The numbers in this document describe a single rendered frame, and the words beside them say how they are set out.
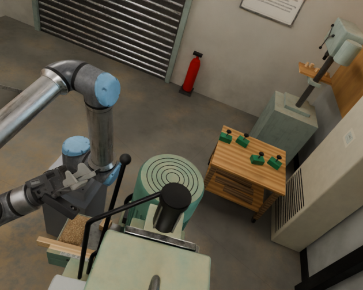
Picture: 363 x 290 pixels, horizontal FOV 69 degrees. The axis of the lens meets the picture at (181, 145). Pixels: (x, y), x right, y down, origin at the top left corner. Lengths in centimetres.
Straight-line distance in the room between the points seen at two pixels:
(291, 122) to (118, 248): 261
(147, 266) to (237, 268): 191
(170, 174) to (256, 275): 189
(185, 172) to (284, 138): 246
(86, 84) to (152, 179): 51
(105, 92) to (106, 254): 63
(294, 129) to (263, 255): 131
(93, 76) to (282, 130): 234
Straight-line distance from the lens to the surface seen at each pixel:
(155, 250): 56
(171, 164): 71
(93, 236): 124
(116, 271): 53
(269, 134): 306
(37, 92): 104
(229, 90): 387
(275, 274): 258
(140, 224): 69
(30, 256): 222
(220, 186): 254
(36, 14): 466
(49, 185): 89
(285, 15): 351
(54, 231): 218
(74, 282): 57
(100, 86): 101
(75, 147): 154
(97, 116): 113
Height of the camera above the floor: 202
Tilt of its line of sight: 42 degrees down
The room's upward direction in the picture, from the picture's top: 21 degrees clockwise
